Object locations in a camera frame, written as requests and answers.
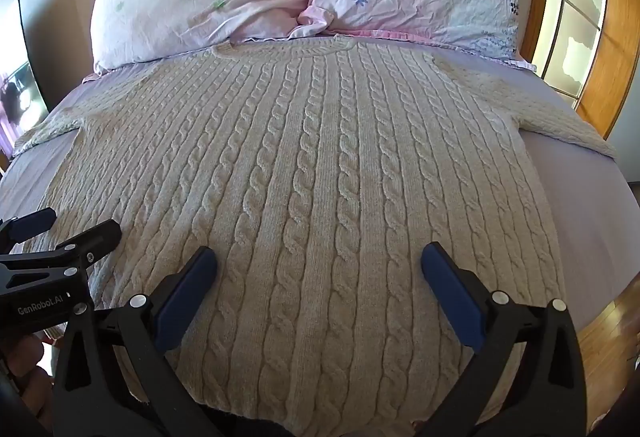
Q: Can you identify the person's left hand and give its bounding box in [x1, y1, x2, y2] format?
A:
[0, 331, 55, 420]

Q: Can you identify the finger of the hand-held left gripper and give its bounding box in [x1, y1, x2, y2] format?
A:
[0, 219, 123, 293]
[0, 207, 57, 251]

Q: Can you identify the cream cable knit sweater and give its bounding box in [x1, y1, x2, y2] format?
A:
[12, 34, 618, 425]

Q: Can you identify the dark framed wall picture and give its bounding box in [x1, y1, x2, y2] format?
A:
[0, 0, 51, 160]

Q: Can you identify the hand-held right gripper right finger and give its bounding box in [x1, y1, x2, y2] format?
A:
[420, 242, 588, 437]

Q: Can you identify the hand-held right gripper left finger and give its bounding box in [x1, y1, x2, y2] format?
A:
[50, 246, 226, 437]

